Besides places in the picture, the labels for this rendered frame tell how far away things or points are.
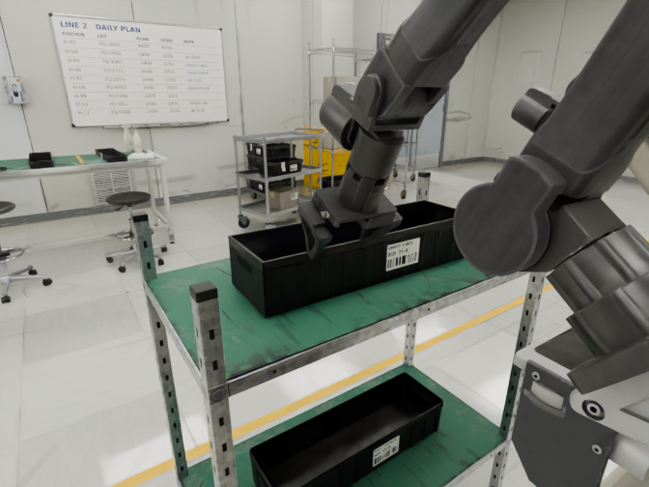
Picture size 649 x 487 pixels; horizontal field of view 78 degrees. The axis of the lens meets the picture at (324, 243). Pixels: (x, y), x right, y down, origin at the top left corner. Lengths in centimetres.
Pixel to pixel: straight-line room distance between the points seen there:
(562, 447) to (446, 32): 46
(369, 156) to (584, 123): 24
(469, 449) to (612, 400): 106
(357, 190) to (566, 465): 40
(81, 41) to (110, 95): 56
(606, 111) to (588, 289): 12
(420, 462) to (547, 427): 80
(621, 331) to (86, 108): 525
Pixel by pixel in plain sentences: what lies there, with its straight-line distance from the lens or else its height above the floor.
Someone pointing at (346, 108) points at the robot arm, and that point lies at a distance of 54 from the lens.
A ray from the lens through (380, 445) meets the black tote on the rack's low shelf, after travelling 124.
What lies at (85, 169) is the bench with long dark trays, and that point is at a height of 77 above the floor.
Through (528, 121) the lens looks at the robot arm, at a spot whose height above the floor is 129.
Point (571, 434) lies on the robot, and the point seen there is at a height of 99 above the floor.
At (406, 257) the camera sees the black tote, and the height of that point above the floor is 100.
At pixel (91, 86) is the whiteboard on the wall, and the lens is 536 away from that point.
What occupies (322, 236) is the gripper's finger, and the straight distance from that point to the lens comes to 52.
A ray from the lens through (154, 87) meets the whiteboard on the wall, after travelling 546.
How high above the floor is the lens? 134
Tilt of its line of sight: 20 degrees down
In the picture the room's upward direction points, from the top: straight up
